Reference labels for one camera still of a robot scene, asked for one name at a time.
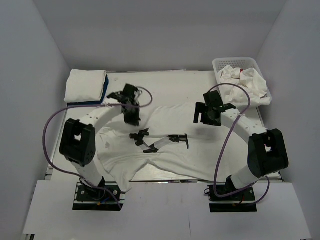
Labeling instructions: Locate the white robot print t shirt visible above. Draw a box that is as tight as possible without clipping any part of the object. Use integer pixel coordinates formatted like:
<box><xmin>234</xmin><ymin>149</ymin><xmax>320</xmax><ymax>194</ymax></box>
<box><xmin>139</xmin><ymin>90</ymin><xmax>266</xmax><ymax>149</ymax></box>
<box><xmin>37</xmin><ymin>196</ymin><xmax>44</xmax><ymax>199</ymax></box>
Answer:
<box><xmin>96</xmin><ymin>102</ymin><xmax>230</xmax><ymax>193</ymax></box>

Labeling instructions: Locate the white red print t shirt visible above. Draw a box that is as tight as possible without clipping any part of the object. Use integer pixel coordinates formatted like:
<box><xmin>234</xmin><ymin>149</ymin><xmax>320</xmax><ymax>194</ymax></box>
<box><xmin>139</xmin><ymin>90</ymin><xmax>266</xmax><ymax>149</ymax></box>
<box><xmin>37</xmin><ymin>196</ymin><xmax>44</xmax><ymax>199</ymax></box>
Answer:
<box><xmin>217</xmin><ymin>65</ymin><xmax>272</xmax><ymax>108</ymax></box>

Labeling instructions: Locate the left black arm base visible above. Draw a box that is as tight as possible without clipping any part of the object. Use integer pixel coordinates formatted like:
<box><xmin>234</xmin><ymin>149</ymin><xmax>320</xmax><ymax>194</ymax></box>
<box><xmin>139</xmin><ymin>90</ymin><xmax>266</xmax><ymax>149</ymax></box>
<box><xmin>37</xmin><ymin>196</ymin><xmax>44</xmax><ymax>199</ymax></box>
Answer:
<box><xmin>72</xmin><ymin>182</ymin><xmax>121</xmax><ymax>212</ymax></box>

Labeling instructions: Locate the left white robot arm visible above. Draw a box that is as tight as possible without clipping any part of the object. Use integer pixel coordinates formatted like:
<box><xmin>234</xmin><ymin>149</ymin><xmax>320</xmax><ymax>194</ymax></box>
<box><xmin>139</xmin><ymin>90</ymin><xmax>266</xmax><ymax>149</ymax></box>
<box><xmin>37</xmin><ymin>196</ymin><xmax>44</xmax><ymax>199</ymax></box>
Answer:
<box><xmin>59</xmin><ymin>84</ymin><xmax>141</xmax><ymax>200</ymax></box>

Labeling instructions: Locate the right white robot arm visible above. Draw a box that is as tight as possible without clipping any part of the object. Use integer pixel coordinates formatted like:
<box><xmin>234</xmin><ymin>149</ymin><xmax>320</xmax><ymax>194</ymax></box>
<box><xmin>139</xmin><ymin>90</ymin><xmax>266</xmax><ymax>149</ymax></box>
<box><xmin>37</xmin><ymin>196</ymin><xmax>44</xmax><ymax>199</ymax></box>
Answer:
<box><xmin>193</xmin><ymin>90</ymin><xmax>289</xmax><ymax>200</ymax></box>

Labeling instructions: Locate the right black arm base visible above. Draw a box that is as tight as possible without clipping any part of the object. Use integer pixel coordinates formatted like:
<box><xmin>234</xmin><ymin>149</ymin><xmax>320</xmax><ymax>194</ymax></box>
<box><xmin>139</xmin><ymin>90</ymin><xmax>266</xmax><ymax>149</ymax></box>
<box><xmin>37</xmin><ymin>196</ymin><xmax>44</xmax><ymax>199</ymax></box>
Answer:
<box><xmin>203</xmin><ymin>185</ymin><xmax>257</xmax><ymax>213</ymax></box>

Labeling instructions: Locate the folded white t shirt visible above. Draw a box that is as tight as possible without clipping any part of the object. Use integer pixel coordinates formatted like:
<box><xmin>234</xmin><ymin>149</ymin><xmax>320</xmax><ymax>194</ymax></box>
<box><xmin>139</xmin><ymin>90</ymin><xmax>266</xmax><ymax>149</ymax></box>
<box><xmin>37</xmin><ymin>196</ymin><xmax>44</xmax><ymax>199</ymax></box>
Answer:
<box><xmin>64</xmin><ymin>69</ymin><xmax>107</xmax><ymax>103</ymax></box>

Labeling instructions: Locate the white plastic basket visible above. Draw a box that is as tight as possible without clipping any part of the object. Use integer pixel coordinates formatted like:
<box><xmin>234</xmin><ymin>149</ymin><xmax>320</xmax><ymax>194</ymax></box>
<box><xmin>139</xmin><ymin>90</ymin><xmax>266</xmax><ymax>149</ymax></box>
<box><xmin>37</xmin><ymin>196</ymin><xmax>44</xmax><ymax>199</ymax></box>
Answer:
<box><xmin>212</xmin><ymin>57</ymin><xmax>272</xmax><ymax>108</ymax></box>

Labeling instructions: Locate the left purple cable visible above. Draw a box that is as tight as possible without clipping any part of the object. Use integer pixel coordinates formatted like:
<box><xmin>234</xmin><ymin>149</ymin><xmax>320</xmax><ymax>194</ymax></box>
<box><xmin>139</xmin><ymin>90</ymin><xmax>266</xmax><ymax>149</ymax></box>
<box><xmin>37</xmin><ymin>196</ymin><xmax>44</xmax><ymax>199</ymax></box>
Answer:
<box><xmin>42</xmin><ymin>86</ymin><xmax>153</xmax><ymax>211</ymax></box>

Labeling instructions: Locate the purple cable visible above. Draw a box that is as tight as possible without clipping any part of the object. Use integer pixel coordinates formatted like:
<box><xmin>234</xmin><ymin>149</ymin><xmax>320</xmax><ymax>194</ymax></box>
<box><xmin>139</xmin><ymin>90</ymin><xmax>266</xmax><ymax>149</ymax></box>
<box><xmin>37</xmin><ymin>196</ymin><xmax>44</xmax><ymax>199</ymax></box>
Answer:
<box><xmin>42</xmin><ymin>86</ymin><xmax>153</xmax><ymax>211</ymax></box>
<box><xmin>212</xmin><ymin>83</ymin><xmax>271</xmax><ymax>207</ymax></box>

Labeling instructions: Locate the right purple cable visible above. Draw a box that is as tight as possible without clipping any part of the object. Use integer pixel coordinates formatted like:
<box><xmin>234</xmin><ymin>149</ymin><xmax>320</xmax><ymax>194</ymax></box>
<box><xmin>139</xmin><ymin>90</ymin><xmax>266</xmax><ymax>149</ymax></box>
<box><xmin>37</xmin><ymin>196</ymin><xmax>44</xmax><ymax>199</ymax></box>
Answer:
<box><xmin>212</xmin><ymin>83</ymin><xmax>271</xmax><ymax>207</ymax></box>

